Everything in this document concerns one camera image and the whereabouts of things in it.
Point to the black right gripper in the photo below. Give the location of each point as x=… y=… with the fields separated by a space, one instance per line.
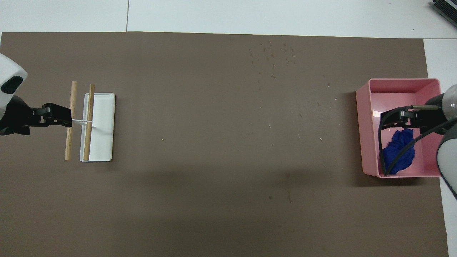
x=430 y=119

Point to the pink plastic bin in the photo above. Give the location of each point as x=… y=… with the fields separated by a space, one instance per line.
x=367 y=142

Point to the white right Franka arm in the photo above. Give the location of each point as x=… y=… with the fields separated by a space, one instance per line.
x=448 y=153

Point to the blue towel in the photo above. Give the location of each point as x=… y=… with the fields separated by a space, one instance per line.
x=398 y=146

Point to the thin white crossbar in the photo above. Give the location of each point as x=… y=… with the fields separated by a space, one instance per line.
x=80 y=121

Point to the white rectangular tray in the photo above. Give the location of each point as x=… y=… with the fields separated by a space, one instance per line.
x=104 y=125

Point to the brown table mat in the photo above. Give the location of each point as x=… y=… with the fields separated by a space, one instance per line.
x=214 y=160

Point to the grey ribbed device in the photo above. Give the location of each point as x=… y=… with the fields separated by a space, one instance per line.
x=446 y=8

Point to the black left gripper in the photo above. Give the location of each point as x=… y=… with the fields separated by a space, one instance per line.
x=16 y=117

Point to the wooden dowel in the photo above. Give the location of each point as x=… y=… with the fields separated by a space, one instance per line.
x=88 y=142
x=71 y=142

